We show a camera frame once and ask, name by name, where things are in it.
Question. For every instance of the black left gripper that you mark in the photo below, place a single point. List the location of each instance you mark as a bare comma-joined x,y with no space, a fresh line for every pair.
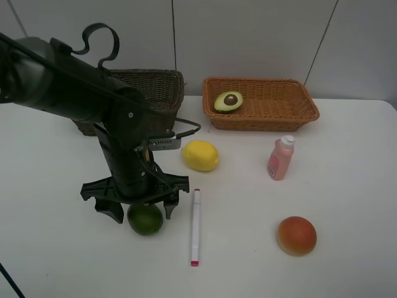
134,178

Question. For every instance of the green lime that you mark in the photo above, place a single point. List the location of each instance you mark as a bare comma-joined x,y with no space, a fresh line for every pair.
145,220

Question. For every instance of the white pink marker pen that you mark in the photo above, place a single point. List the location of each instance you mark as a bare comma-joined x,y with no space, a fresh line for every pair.
195,243

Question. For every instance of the yellow lemon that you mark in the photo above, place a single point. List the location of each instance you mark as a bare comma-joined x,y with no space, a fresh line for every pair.
200,156

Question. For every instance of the halved avocado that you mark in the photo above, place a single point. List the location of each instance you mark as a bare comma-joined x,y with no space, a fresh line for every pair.
228,101

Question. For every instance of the pink squeeze bottle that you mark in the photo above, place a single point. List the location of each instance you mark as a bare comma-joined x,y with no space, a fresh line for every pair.
280,158

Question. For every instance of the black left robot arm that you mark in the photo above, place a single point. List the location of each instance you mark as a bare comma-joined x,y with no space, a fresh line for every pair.
45,76

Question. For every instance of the dark brown wicker basket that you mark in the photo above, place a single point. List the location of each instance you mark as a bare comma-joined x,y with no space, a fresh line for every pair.
163,90

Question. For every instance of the orange wicker basket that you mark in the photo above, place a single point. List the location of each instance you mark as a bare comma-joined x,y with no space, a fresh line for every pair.
275,105

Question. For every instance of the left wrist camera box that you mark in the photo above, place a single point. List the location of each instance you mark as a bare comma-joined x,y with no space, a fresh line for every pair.
161,144

